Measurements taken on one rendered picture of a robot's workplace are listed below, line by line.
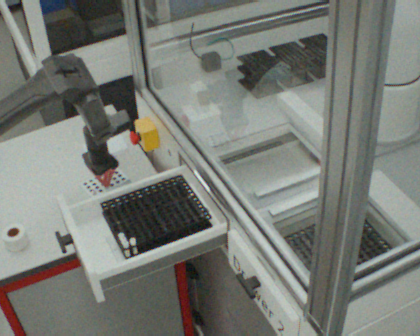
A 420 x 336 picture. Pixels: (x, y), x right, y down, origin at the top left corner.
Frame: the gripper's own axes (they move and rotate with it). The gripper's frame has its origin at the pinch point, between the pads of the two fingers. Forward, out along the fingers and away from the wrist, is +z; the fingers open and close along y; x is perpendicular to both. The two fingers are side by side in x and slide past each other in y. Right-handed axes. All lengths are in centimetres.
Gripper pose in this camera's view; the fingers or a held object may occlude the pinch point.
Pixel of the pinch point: (105, 182)
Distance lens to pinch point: 169.3
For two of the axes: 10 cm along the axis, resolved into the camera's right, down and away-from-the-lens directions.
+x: -8.1, 4.6, -3.6
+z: 0.9, 7.1, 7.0
